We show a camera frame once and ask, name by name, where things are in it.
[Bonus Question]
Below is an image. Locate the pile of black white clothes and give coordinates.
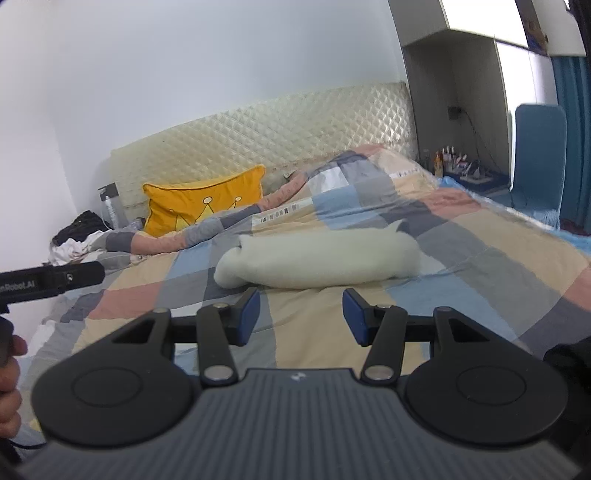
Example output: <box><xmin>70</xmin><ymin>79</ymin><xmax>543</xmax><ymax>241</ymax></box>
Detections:
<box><xmin>48</xmin><ymin>210</ymin><xmax>111</xmax><ymax>266</ymax></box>

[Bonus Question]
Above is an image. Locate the person's left hand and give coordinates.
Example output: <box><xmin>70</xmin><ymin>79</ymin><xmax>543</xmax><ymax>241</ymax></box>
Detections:
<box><xmin>0</xmin><ymin>333</ymin><xmax>29</xmax><ymax>439</ymax></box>

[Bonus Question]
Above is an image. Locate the patchwork checkered quilt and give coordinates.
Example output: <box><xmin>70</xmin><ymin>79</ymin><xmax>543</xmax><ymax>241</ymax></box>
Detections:
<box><xmin>19</xmin><ymin>146</ymin><xmax>590</xmax><ymax>399</ymax></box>

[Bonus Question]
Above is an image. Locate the grey water bottle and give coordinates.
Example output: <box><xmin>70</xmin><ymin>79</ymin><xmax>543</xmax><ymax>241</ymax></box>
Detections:
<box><xmin>98</xmin><ymin>182</ymin><xmax>128</xmax><ymax>230</ymax></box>

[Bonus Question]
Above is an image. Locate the yellow crown cushion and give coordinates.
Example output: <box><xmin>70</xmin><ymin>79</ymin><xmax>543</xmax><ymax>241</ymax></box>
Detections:
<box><xmin>142</xmin><ymin>165</ymin><xmax>266</xmax><ymax>237</ymax></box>

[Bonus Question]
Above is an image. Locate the cluttered blue desk tray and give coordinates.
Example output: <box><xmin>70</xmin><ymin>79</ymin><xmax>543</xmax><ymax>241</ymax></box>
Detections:
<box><xmin>432</xmin><ymin>146</ymin><xmax>509</xmax><ymax>194</ymax></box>

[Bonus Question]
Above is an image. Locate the cream quilted headboard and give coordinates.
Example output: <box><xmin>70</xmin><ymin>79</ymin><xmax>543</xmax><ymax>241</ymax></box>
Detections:
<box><xmin>109</xmin><ymin>82</ymin><xmax>418</xmax><ymax>219</ymax></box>

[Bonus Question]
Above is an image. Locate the blue chair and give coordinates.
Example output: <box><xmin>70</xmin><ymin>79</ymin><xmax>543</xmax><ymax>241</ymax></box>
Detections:
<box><xmin>510</xmin><ymin>104</ymin><xmax>567</xmax><ymax>229</ymax></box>

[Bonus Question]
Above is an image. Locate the blue curtain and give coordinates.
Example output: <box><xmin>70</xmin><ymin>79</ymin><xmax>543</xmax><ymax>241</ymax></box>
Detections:
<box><xmin>552</xmin><ymin>56</ymin><xmax>591</xmax><ymax>233</ymax></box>

